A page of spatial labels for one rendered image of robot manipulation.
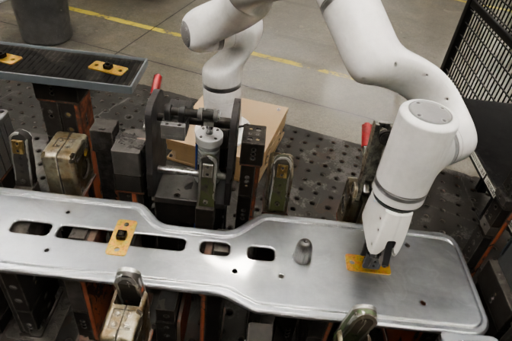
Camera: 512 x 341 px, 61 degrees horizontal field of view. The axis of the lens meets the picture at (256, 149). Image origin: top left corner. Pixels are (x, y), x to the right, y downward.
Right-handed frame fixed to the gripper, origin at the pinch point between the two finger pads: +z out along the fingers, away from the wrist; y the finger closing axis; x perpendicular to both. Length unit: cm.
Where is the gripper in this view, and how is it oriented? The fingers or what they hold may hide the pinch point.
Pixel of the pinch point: (372, 254)
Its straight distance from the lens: 85.4
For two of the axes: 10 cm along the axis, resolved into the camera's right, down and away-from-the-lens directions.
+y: -0.6, 6.1, -7.9
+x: 9.9, 1.2, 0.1
